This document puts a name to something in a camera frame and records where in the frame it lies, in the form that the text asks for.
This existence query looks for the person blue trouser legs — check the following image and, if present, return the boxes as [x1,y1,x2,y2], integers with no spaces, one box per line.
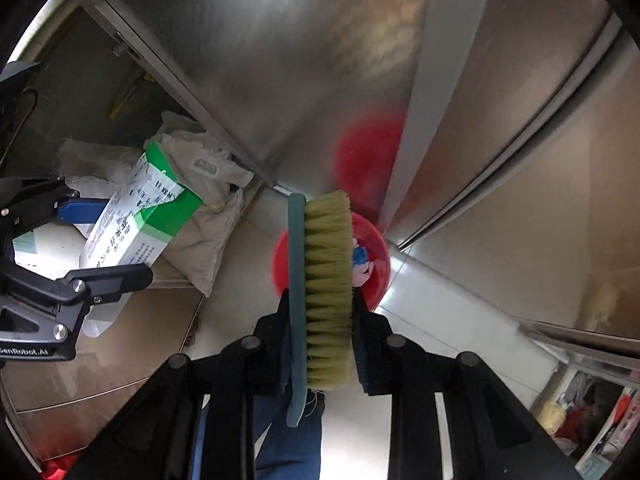
[189,390,326,479]

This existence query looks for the white medicine box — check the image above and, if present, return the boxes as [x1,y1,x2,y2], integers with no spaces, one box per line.
[79,141,202,269]

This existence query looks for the teal scrub brush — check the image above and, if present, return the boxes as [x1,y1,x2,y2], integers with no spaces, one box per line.
[286,191,352,428]

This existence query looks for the pink blue plastic wrapper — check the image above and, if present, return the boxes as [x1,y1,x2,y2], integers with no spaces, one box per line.
[352,237,374,287]

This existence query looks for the red plastic trash bucket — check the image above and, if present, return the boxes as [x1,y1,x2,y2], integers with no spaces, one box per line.
[271,212,390,311]

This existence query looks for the white sack under counter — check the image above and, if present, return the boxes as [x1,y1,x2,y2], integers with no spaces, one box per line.
[54,109,256,298]

